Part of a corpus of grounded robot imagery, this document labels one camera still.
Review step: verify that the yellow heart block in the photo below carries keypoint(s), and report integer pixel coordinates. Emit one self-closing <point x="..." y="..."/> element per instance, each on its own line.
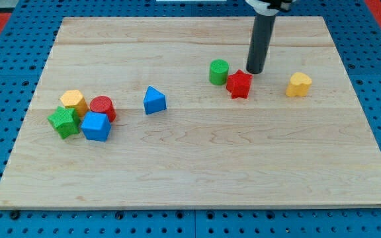
<point x="299" y="85"/>

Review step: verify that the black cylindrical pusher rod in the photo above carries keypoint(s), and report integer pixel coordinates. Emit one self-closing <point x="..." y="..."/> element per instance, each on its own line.
<point x="260" y="39"/>

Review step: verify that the green cylinder block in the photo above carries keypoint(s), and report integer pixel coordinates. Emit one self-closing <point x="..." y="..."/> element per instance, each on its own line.
<point x="218" y="72"/>

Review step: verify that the blue cube block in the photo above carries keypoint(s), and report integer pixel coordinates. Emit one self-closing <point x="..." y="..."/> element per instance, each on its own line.
<point x="96" y="126"/>

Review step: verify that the red cylinder block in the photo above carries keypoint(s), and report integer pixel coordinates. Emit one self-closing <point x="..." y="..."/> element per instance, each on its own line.
<point x="103" y="104"/>

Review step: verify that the blue triangle block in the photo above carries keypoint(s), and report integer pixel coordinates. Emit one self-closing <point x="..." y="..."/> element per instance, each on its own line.
<point x="154" y="101"/>

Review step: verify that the green star block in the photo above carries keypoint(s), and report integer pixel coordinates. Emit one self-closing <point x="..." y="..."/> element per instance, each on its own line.
<point x="65" y="121"/>

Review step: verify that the red star block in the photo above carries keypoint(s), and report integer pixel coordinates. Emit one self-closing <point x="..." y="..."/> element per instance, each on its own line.
<point x="238" y="84"/>

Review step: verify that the yellow hexagon block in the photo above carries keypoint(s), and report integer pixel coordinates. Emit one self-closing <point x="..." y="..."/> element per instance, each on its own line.
<point x="75" y="99"/>

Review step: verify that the wooden board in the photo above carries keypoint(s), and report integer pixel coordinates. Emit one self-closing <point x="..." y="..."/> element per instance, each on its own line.
<point x="206" y="151"/>

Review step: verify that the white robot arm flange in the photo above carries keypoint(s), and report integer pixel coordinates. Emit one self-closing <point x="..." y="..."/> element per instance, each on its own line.
<point x="270" y="7"/>

